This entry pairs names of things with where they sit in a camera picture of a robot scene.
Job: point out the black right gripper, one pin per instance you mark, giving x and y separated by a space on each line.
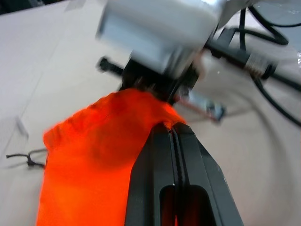
150 82

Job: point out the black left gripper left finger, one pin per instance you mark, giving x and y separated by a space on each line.
145 176

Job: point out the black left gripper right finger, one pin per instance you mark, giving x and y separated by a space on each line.
202 179

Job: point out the orange fabric pouch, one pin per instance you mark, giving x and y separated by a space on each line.
94 150

